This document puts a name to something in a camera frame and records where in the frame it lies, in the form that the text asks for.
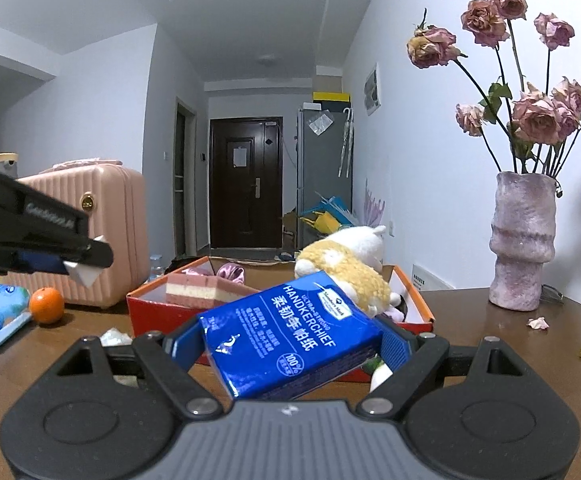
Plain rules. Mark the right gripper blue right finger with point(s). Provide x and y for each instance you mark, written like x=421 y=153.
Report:
x=415 y=360

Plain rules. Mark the fallen rose petal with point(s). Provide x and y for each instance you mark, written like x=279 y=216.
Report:
x=538 y=323

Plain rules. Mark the orange mandarin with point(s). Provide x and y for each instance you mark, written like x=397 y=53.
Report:
x=47 y=305

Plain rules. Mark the dark brown door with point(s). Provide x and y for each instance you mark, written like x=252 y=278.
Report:
x=246 y=182

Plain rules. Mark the pink satin scrunchie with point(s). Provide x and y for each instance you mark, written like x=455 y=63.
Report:
x=228 y=271

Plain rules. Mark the white board against wall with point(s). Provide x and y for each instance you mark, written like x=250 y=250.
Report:
x=425 y=281

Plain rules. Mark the grey refrigerator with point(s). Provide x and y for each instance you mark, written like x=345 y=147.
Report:
x=324 y=167

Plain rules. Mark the yellow box on fridge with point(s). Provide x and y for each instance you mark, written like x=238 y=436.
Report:
x=331 y=96

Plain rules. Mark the dried pink roses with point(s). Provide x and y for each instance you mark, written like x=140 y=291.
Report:
x=541 y=125

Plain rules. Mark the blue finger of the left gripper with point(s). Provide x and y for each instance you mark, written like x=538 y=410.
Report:
x=38 y=262
x=89 y=252

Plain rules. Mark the pink white layered sponge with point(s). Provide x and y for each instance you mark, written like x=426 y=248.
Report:
x=194 y=291

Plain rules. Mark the blue yellow clutter pile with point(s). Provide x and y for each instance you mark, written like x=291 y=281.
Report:
x=329 y=216

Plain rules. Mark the purple textured vase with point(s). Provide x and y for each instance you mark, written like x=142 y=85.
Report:
x=523 y=231

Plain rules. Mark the orange red cardboard box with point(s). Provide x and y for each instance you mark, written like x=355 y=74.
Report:
x=150 y=309

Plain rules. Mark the yellow white plush toy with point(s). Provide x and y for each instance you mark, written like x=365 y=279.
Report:
x=353 y=259

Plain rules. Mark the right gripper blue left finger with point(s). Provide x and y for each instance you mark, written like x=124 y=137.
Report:
x=166 y=360

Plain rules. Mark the pink ribbed suitcase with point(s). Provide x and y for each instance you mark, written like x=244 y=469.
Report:
x=113 y=198

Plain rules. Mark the white wall panel box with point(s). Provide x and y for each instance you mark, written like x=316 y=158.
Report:
x=372 y=99

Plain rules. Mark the blue handkerchief tissue pack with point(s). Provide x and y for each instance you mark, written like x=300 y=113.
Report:
x=288 y=340

